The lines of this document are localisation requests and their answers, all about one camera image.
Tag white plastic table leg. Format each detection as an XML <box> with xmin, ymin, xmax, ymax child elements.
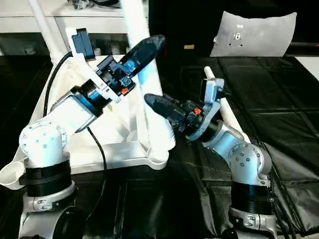
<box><xmin>203</xmin><ymin>66</ymin><xmax>249</xmax><ymax>143</ymax></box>
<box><xmin>28</xmin><ymin>0</ymin><xmax>63</xmax><ymax>67</ymax></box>
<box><xmin>121</xmin><ymin>0</ymin><xmax>176</xmax><ymax>150</ymax></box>

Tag white plastic table top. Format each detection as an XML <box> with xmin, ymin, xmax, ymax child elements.
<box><xmin>0</xmin><ymin>56</ymin><xmax>176</xmax><ymax>191</ymax></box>

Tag black furniture with yellow label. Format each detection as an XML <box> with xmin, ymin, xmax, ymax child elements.
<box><xmin>147</xmin><ymin>0</ymin><xmax>319</xmax><ymax>58</ymax></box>

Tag grey helmet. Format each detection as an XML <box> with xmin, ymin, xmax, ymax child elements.
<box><xmin>92</xmin><ymin>0</ymin><xmax>123</xmax><ymax>8</ymax></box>

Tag black tangled clutter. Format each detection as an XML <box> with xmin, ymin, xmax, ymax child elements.
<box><xmin>70</xmin><ymin>0</ymin><xmax>96</xmax><ymax>10</ymax></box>

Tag black work mat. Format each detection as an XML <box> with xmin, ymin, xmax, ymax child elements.
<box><xmin>0</xmin><ymin>54</ymin><xmax>319</xmax><ymax>239</ymax></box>

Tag white glass-door cabinet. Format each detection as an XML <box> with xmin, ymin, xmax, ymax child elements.
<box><xmin>0</xmin><ymin>0</ymin><xmax>150</xmax><ymax>57</ymax></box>

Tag white flat board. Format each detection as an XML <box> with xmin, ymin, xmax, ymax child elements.
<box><xmin>294</xmin><ymin>56</ymin><xmax>319</xmax><ymax>82</ymax></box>

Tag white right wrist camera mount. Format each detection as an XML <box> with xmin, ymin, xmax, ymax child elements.
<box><xmin>186</xmin><ymin>77</ymin><xmax>225</xmax><ymax>140</ymax></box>

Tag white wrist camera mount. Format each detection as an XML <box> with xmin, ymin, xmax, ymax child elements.
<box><xmin>66</xmin><ymin>27</ymin><xmax>123</xmax><ymax>103</ymax></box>
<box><xmin>186</xmin><ymin>77</ymin><xmax>225</xmax><ymax>140</ymax></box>

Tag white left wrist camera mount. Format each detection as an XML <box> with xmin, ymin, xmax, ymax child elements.
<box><xmin>66</xmin><ymin>27</ymin><xmax>123</xmax><ymax>103</ymax></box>

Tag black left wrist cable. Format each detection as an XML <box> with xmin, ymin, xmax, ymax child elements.
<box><xmin>42</xmin><ymin>51</ymin><xmax>108</xmax><ymax>215</ymax></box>

